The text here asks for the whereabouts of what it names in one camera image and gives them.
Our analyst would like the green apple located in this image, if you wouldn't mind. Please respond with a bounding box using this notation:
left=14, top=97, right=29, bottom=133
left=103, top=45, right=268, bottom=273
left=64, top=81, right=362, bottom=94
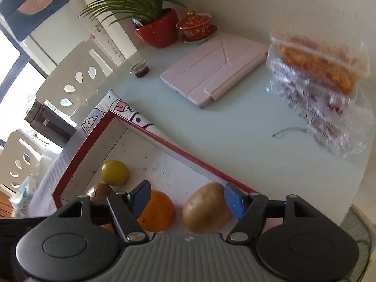
left=101, top=160, right=129, bottom=186

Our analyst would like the kiwi with sticker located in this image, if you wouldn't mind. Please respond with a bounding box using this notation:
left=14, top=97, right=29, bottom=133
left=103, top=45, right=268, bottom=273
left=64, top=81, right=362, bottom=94
left=85, top=183, right=114, bottom=201

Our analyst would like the orange mandarin in box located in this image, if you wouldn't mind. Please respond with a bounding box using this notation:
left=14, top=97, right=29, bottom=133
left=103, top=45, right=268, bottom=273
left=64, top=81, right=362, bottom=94
left=136, top=190, right=176, bottom=232

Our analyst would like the red cardboard box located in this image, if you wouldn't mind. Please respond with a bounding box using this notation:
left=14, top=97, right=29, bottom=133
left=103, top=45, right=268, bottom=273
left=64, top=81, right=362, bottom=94
left=52, top=112, right=252, bottom=233

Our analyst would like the tissue pack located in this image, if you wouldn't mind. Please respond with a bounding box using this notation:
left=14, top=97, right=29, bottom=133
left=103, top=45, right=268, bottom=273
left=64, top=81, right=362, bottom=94
left=9, top=176, right=38, bottom=218

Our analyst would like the black grey bin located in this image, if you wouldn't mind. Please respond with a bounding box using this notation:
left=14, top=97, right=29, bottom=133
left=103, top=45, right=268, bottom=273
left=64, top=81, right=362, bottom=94
left=24, top=100, right=76, bottom=148

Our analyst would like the crinkled plastic snack bag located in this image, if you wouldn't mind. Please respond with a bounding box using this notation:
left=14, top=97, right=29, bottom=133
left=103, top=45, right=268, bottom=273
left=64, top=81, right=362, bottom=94
left=266, top=45, right=375, bottom=158

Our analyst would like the small sauce cup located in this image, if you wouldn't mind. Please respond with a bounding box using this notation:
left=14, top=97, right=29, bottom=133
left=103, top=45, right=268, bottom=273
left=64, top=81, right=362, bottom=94
left=129, top=60, right=150, bottom=78

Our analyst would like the white cutout chair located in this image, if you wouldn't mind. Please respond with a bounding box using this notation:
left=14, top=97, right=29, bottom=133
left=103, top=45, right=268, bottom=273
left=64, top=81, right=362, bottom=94
left=36, top=40, right=117, bottom=124

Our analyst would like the pink tablet case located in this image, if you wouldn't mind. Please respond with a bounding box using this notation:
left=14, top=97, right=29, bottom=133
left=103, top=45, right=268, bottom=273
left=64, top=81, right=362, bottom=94
left=160, top=33, right=268, bottom=107

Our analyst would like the red plant pot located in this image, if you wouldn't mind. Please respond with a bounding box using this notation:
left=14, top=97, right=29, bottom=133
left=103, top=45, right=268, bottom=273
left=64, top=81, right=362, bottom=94
left=134, top=8, right=179, bottom=48

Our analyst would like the red lidded tea cup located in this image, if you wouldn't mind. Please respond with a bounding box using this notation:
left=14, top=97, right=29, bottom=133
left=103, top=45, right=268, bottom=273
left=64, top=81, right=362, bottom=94
left=176, top=11, right=217, bottom=43

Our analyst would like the twist tie wire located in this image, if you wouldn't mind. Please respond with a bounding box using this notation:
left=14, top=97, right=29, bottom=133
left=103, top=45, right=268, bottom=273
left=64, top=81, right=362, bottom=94
left=271, top=126, right=309, bottom=139

